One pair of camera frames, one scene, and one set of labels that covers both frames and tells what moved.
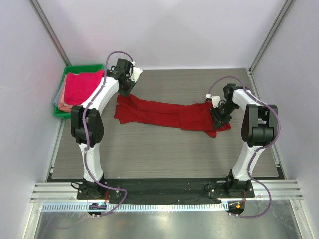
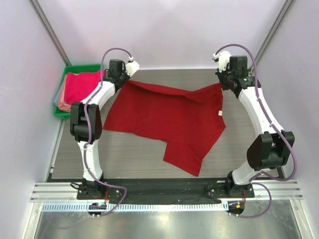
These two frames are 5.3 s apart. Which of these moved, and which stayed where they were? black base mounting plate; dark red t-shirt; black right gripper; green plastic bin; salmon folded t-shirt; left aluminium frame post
Moved: black right gripper; dark red t-shirt
Stayed: black base mounting plate; left aluminium frame post; green plastic bin; salmon folded t-shirt
